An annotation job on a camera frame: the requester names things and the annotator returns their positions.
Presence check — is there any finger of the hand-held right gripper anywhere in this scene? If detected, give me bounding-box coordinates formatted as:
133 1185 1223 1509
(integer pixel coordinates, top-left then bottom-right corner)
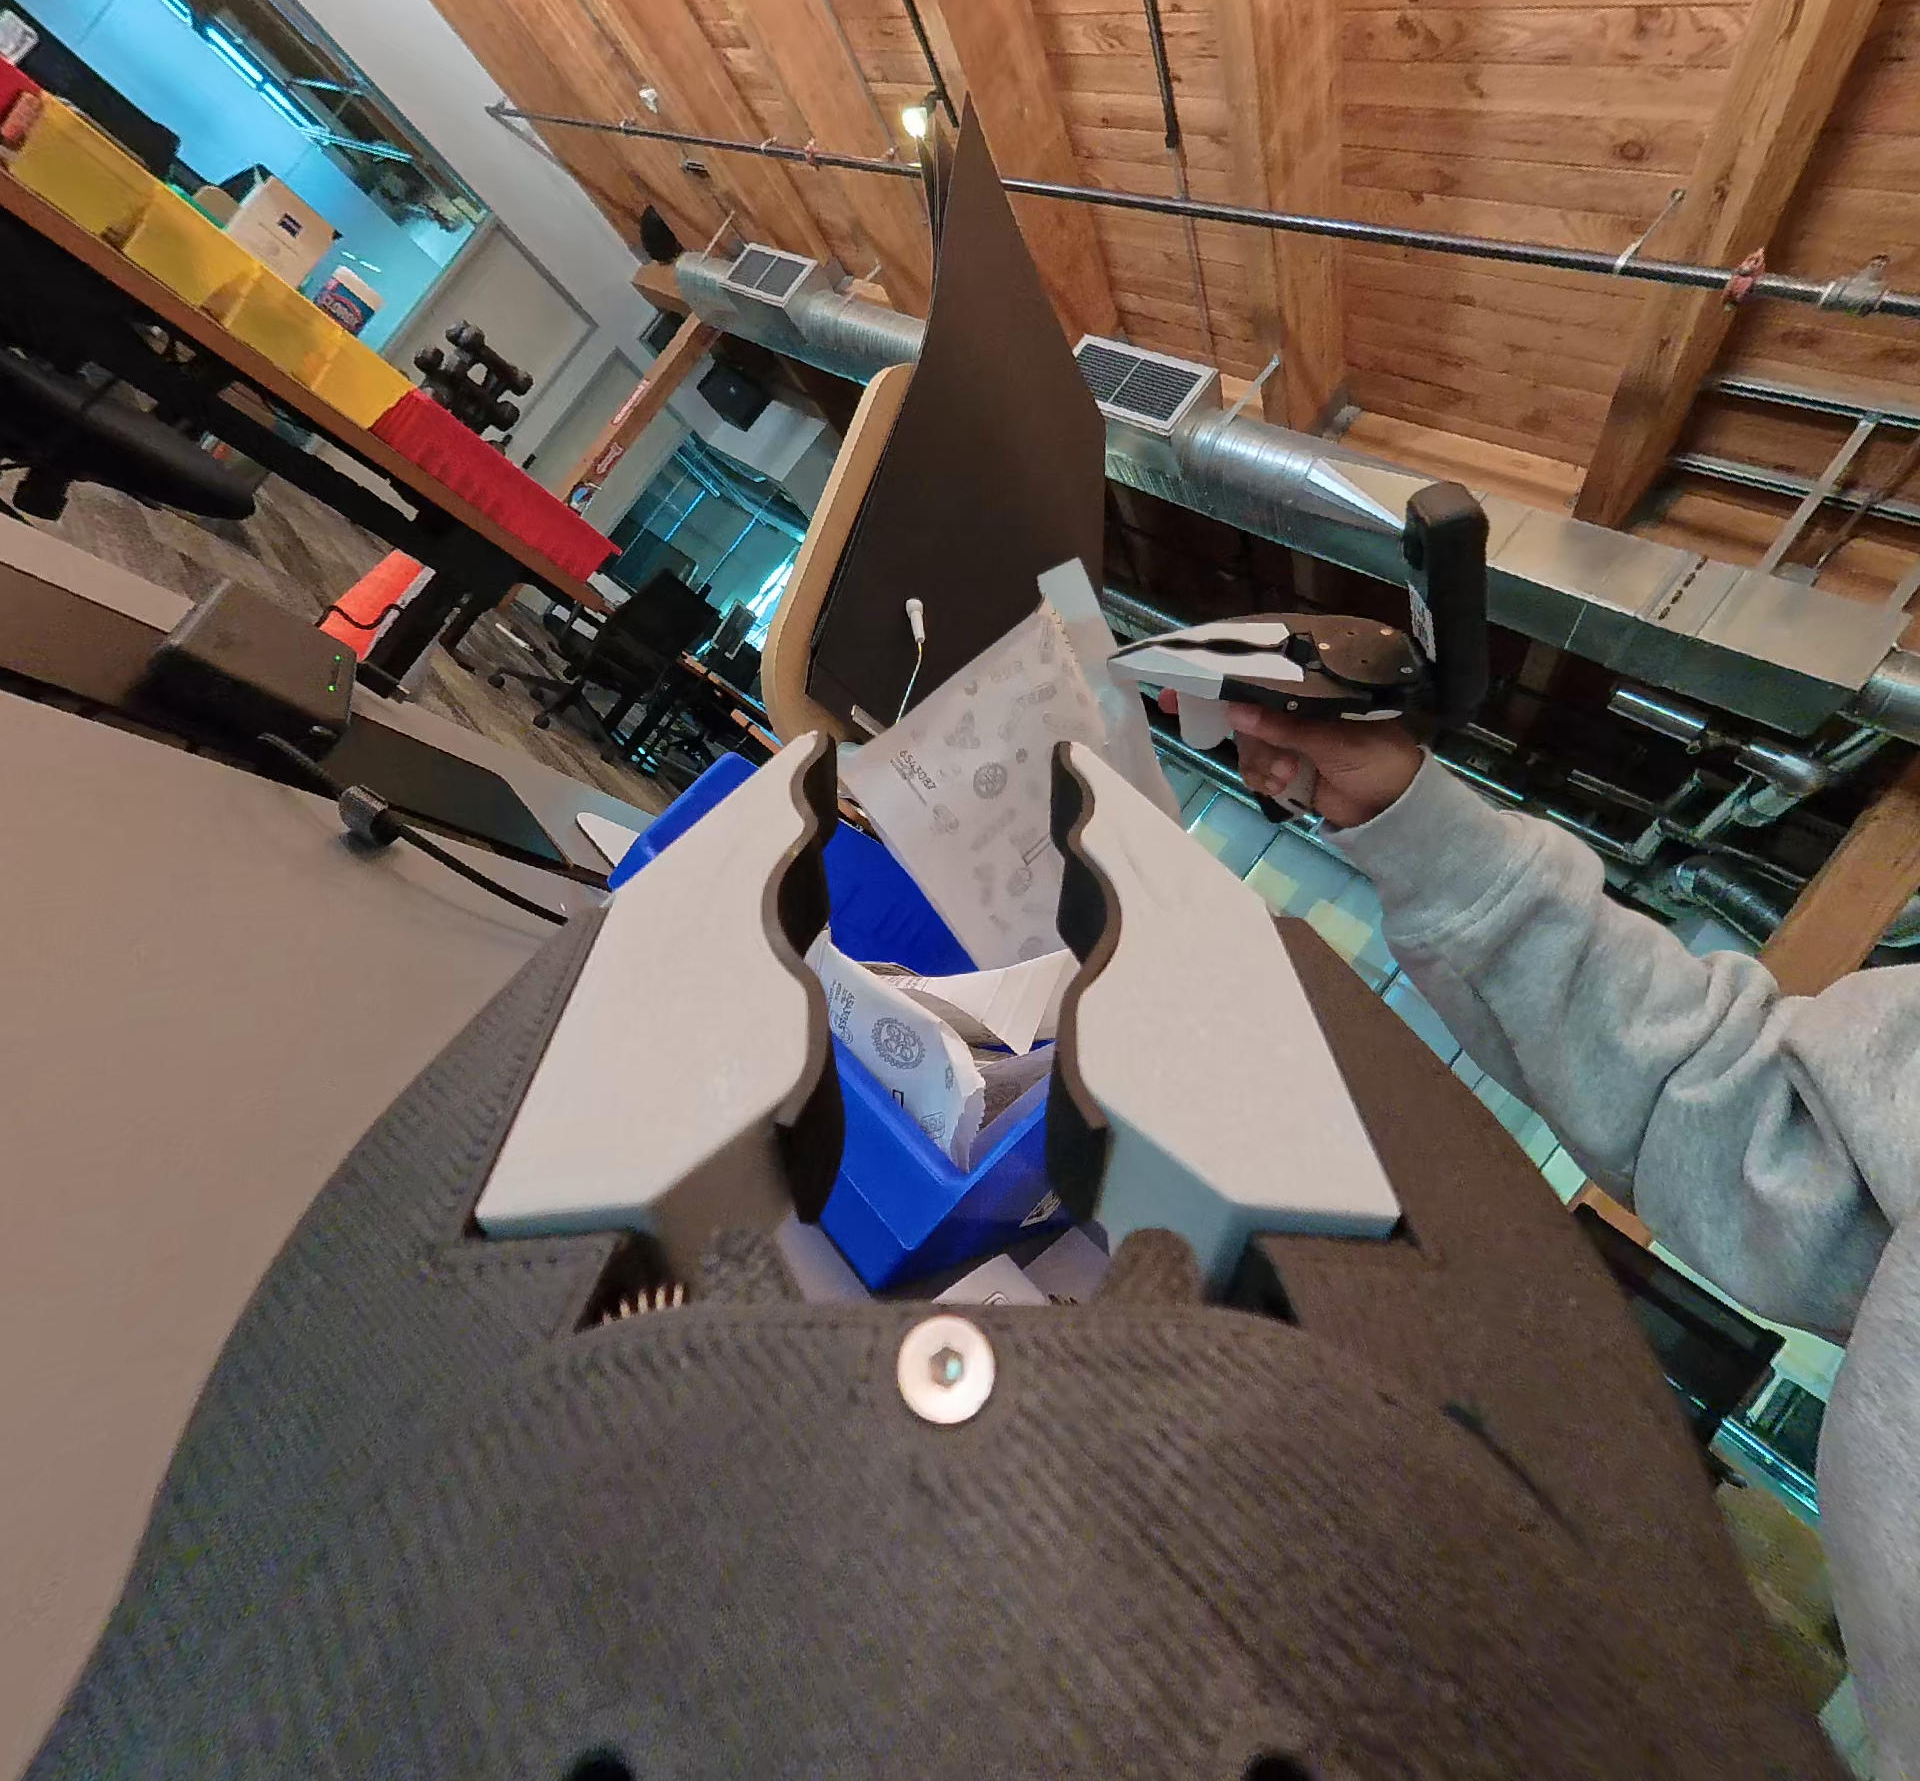
1108 643 1253 700
1137 619 1309 663

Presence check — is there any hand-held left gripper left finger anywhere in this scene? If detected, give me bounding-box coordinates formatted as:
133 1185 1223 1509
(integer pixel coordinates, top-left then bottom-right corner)
475 731 848 1246

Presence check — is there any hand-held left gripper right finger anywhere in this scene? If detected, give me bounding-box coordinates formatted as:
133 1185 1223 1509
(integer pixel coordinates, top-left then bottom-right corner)
1046 743 1403 1301

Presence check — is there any printed white paper bag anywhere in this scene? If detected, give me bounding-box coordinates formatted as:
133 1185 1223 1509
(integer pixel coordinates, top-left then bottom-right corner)
836 557 1190 975

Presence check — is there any pile of white paper bags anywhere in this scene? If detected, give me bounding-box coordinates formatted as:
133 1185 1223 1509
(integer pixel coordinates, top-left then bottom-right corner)
803 933 1077 1170

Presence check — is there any blue plastic bin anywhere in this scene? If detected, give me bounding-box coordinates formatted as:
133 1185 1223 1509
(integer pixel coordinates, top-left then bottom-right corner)
608 753 1082 1295

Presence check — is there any person's right forearm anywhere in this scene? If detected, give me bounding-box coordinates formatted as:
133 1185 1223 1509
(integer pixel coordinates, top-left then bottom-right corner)
1321 744 1920 1348

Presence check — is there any person's right hand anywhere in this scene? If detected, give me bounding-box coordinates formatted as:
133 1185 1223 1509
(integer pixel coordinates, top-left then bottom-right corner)
1232 716 1431 830

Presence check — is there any white-headed pin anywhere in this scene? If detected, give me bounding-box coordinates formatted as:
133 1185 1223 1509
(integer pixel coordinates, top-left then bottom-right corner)
882 592 934 730

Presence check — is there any black divider board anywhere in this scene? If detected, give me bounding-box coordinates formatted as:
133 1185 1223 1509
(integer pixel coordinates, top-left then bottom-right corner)
762 94 1113 763

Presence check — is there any black ceiling pipe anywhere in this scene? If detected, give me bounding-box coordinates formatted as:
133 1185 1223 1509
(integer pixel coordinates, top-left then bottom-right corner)
486 101 1920 316

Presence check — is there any black power adapter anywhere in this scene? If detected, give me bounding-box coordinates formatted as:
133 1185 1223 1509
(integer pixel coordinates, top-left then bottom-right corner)
141 577 362 763

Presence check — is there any red plastic bin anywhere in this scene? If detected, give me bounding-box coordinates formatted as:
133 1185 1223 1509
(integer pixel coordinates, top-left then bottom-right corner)
367 389 621 597

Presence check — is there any yellow plastic bin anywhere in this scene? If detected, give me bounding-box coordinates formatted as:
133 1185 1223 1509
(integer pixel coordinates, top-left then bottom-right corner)
306 331 416 430
120 182 248 305
204 258 348 379
8 94 160 246

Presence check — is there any long wooden table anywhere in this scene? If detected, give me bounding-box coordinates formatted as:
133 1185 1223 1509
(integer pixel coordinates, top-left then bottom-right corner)
0 168 623 702

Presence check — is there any person's grey sweatshirt torso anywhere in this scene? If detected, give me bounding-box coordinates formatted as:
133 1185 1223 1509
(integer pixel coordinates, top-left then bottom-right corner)
1816 962 1920 1781

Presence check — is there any white cardboard box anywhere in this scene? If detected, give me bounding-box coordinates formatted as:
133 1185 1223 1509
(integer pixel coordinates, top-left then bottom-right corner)
219 168 345 300

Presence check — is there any silver ventilation duct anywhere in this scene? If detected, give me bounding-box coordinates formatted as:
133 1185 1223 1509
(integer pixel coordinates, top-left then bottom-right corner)
673 243 1920 748

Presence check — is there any black cable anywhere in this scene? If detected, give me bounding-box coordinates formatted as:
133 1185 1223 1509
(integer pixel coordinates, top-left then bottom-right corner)
255 737 608 930

